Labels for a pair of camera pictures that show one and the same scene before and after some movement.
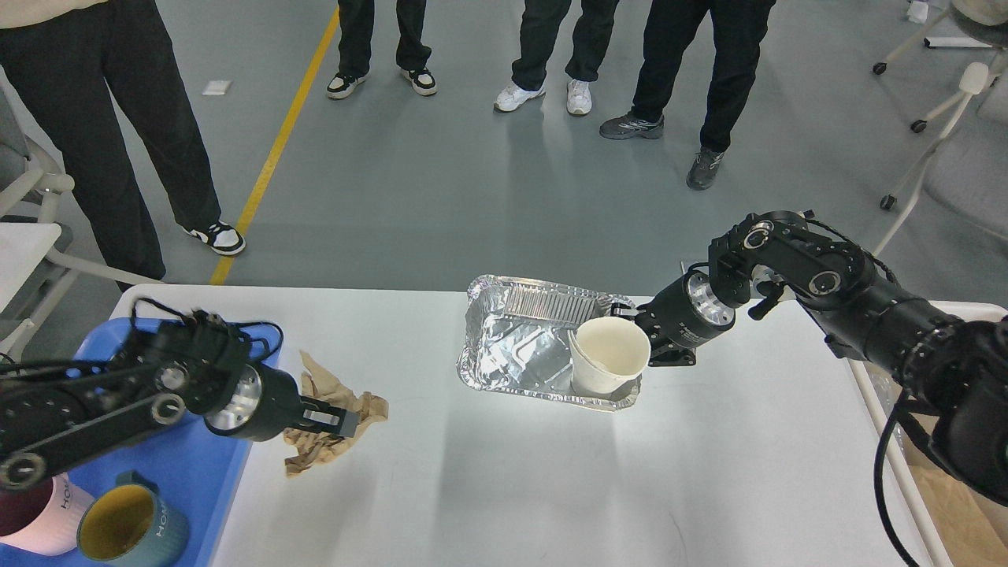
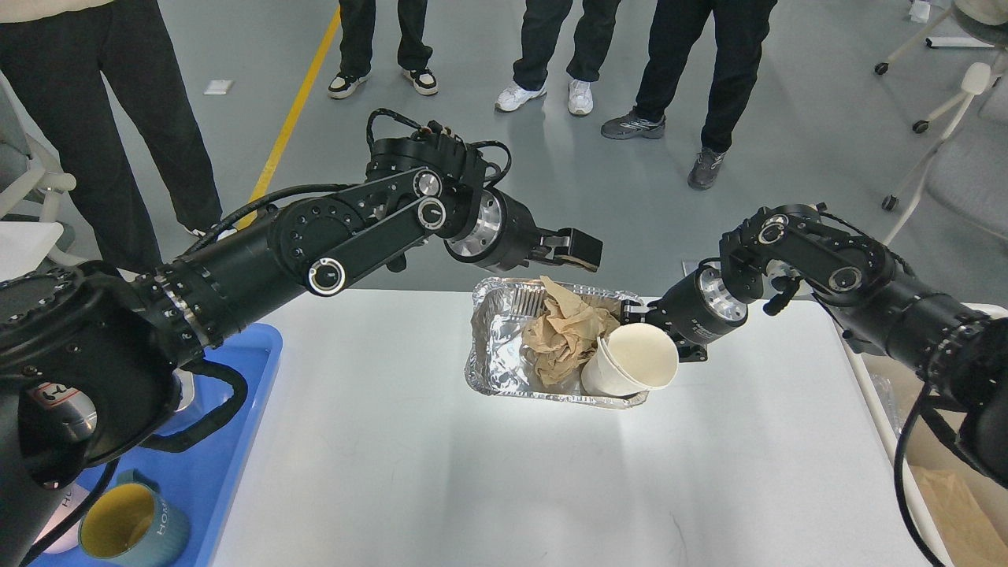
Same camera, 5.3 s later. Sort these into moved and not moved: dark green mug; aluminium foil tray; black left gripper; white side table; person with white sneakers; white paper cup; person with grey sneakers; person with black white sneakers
Moved: white paper cup; black left gripper
Not moved: person with black white sneakers; aluminium foil tray; white side table; person with white sneakers; dark green mug; person with grey sneakers
